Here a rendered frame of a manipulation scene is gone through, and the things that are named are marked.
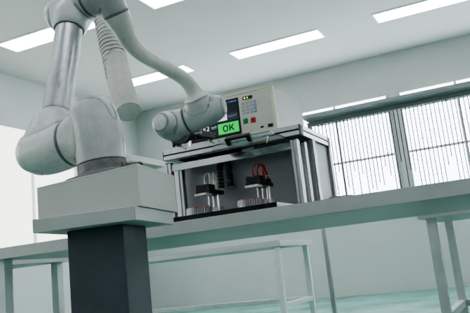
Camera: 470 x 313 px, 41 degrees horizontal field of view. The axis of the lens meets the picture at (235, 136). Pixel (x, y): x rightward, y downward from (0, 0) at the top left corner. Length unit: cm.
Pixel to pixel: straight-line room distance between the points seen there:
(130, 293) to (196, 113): 80
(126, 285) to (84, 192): 29
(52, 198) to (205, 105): 74
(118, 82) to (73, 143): 208
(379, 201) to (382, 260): 683
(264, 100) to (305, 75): 680
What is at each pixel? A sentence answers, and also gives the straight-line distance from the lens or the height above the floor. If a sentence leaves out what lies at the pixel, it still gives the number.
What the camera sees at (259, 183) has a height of 88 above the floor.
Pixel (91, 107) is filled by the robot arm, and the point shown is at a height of 108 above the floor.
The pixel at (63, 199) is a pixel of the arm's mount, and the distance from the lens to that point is 190.
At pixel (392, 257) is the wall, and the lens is 897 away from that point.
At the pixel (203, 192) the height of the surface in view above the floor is 89.
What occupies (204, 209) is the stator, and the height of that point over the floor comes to 80.
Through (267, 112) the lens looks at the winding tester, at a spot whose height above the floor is 120.
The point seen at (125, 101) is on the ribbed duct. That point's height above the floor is 162.
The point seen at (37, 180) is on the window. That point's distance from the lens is 867.
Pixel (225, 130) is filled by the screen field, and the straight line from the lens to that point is 284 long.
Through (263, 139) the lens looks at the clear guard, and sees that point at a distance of 246.
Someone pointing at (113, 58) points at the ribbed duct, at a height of 196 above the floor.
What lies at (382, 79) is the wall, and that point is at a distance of 923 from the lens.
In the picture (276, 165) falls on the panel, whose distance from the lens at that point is 285.
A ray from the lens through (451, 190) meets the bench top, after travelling 214.
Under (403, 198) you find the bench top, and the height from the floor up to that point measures 71.
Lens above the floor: 55
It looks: 12 degrees up
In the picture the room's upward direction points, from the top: 6 degrees counter-clockwise
